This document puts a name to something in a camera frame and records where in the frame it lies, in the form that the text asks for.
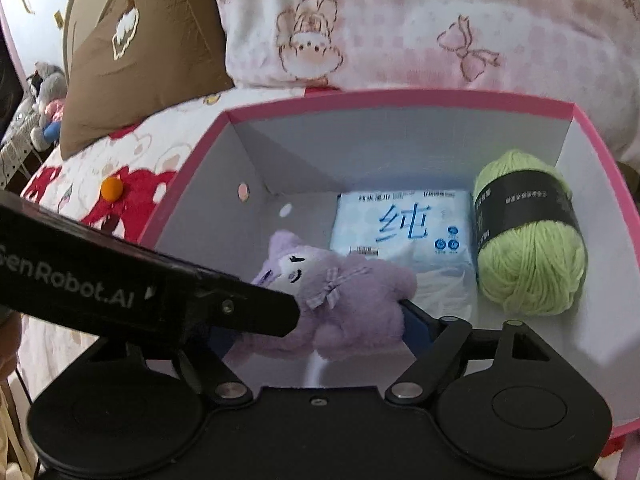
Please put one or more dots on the purple plush toy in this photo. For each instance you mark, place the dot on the purple plush toy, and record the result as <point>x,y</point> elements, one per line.
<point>360,300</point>

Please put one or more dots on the small yellow wall plate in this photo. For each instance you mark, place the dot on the small yellow wall plate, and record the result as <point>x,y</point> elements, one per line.
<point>59,20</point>

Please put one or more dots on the clear floss pick box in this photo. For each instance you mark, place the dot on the clear floss pick box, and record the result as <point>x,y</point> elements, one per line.
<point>445,290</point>

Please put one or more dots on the white patterned bedside cloth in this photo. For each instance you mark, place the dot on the white patterned bedside cloth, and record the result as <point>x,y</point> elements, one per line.
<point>15,155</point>

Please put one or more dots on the pink cardboard box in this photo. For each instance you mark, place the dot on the pink cardboard box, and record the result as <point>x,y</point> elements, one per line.
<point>400,150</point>

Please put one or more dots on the cream cloth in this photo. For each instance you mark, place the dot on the cream cloth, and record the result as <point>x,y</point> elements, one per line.
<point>10,435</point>

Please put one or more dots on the black white plush toy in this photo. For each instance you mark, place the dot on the black white plush toy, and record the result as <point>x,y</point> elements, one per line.
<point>34,85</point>

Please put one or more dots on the small orange ball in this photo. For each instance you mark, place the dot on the small orange ball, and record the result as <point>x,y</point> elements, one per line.
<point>111,189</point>

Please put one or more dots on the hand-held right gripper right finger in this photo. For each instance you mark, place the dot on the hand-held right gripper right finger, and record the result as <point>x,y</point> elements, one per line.
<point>417,325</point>

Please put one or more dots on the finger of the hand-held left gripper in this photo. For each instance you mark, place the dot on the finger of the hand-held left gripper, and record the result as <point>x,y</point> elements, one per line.
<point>250,310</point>

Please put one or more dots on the grey plush toy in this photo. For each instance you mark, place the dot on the grey plush toy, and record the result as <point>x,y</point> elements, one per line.
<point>47,77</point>

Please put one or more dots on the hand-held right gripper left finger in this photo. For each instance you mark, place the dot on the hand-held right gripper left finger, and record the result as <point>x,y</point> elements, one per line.
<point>220,375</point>

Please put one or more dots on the green yarn ball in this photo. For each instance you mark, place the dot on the green yarn ball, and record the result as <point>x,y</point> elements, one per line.
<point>530,270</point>

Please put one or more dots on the blue wet wipes pack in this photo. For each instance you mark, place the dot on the blue wet wipes pack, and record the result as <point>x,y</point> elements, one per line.
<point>360,230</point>

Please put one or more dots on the brown pillow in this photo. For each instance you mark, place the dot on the brown pillow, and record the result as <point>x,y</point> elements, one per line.
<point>150,60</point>

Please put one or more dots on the pink curtain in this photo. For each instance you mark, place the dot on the pink curtain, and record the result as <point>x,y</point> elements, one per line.
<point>9,40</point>

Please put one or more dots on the pink checked pillow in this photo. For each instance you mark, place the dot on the pink checked pillow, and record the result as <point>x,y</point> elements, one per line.
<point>400,25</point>

